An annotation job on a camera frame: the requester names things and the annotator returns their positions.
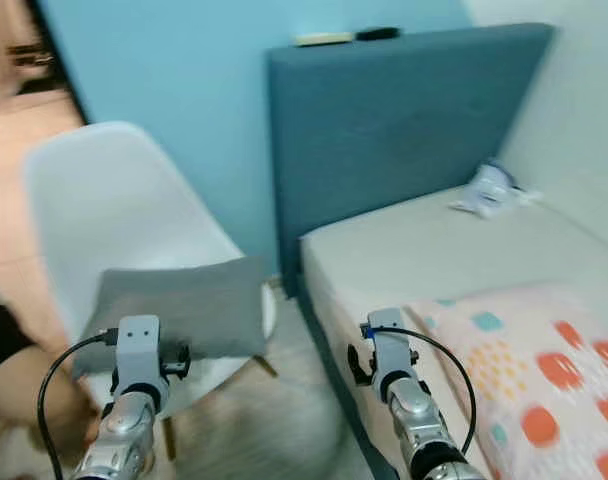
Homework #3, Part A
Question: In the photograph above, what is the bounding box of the pink dotted pillow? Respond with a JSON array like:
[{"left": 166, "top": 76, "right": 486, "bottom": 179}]
[{"left": 406, "top": 283, "right": 608, "bottom": 480}]

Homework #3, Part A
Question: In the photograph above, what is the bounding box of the grey pillow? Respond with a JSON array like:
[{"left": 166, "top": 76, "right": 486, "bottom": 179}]
[{"left": 72, "top": 255, "right": 270, "bottom": 377}]

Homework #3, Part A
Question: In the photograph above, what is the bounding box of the white plastic chair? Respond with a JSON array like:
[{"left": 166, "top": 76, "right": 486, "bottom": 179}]
[{"left": 24, "top": 121, "right": 281, "bottom": 463}]

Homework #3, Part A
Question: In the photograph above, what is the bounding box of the beige mattress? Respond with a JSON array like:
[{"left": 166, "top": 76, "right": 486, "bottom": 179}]
[{"left": 299, "top": 183, "right": 608, "bottom": 480}]

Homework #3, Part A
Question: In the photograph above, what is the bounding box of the cream flat remote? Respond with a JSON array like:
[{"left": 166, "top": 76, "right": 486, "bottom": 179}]
[{"left": 294, "top": 33, "right": 355, "bottom": 48}]

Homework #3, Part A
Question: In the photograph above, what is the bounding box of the black flat remote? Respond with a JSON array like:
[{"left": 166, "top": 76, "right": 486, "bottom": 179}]
[{"left": 354, "top": 27, "right": 401, "bottom": 42}]

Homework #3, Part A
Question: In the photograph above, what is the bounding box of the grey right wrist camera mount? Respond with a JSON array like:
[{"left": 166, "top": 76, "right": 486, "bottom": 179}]
[{"left": 360, "top": 307, "right": 415, "bottom": 379}]

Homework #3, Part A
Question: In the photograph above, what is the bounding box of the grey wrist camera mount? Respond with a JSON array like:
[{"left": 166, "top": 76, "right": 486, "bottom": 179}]
[
  {"left": 112, "top": 315, "right": 167, "bottom": 396},
  {"left": 360, "top": 307, "right": 415, "bottom": 379}
]

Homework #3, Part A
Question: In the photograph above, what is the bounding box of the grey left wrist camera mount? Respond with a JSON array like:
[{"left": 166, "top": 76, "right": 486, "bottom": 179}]
[{"left": 112, "top": 315, "right": 167, "bottom": 396}]

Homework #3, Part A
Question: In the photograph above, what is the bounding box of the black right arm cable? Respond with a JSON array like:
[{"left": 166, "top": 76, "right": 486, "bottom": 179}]
[{"left": 364, "top": 324, "right": 480, "bottom": 459}]

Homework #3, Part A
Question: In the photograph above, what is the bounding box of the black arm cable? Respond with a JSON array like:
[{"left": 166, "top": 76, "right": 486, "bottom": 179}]
[
  {"left": 36, "top": 332, "right": 123, "bottom": 480},
  {"left": 364, "top": 324, "right": 480, "bottom": 459}
]

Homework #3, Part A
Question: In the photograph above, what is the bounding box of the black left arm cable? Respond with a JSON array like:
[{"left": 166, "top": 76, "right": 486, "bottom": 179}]
[{"left": 36, "top": 332, "right": 123, "bottom": 480}]

